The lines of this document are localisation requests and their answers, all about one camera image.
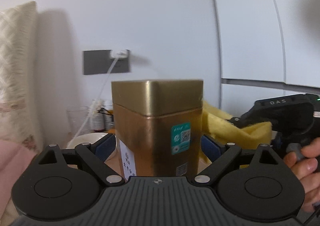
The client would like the yellow cleaning cloth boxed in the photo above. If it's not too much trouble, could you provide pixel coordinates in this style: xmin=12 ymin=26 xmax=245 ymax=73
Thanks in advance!
xmin=202 ymin=101 xmax=272 ymax=149

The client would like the gold tea tin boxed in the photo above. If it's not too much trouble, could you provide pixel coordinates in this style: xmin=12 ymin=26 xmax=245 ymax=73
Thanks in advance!
xmin=112 ymin=79 xmax=203 ymax=179

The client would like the right hand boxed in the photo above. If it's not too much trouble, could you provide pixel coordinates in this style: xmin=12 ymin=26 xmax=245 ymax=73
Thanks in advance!
xmin=283 ymin=138 xmax=319 ymax=212

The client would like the white ceramic dish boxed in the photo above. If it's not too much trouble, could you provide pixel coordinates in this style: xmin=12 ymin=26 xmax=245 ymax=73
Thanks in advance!
xmin=66 ymin=133 xmax=117 ymax=162

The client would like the clear glass cup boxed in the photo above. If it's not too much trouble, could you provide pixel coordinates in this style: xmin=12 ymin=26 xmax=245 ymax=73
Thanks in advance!
xmin=66 ymin=106 xmax=91 ymax=139

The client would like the white artificial flower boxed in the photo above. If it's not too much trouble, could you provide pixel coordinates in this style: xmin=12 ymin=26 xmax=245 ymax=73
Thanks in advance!
xmin=89 ymin=99 xmax=104 ymax=116

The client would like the pink bed sheet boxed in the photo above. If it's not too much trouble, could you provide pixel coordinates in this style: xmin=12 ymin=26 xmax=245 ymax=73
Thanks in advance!
xmin=1 ymin=140 xmax=36 ymax=214

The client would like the cream quilted headboard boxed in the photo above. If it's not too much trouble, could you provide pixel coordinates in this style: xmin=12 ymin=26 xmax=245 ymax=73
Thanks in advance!
xmin=1 ymin=1 xmax=43 ymax=152

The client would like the white charger plug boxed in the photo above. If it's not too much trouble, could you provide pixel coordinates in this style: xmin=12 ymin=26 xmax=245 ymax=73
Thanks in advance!
xmin=110 ymin=50 xmax=129 ymax=59

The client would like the grey wall socket panel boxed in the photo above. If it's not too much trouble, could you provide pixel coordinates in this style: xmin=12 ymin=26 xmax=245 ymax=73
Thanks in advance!
xmin=82 ymin=50 xmax=130 ymax=75

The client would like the white charger cable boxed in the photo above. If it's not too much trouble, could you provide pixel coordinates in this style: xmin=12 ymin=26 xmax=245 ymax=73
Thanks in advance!
xmin=67 ymin=57 xmax=119 ymax=149

